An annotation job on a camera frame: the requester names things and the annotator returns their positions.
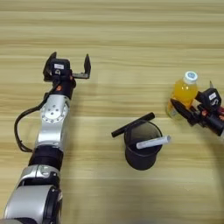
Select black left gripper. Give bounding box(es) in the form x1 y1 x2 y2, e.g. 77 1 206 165
42 51 92 99

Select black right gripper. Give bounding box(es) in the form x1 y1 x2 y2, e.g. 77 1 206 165
170 90 224 137

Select orange juice bottle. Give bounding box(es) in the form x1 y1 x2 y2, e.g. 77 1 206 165
165 70 200 121

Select black marker pen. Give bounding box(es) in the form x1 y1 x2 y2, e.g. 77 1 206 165
111 112 156 138

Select left gripper labelled black box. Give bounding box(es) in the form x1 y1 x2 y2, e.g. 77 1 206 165
51 58 72 79

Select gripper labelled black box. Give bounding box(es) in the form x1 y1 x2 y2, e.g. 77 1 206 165
200 87 222 112
51 58 72 79

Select right gripper labelled black box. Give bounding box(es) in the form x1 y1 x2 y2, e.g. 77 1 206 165
200 87 222 112

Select grey marker pen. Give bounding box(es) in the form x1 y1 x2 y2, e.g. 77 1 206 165
136 135 172 151

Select black pen cup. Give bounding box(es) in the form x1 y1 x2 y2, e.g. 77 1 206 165
123 120 164 172

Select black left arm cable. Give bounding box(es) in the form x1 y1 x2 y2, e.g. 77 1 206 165
14 84 57 154

